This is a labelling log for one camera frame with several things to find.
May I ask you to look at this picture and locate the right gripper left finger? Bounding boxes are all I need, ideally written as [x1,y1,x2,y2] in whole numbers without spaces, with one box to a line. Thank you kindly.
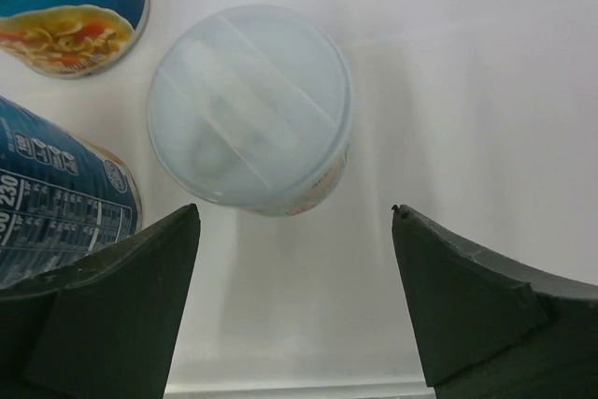
[1,205,201,398]

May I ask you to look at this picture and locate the white plastic cube cabinet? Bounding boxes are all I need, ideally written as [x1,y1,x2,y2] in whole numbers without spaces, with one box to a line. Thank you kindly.
[1,0,597,398]

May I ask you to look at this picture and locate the blue soup can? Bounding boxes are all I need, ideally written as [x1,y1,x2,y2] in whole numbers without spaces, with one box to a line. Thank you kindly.
[1,0,150,78]

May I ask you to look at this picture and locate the dark blue tin can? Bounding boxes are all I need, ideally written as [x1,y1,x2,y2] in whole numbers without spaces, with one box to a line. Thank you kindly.
[1,99,142,288]

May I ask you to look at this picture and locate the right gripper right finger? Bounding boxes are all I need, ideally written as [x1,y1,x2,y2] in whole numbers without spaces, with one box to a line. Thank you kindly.
[392,206,597,398]

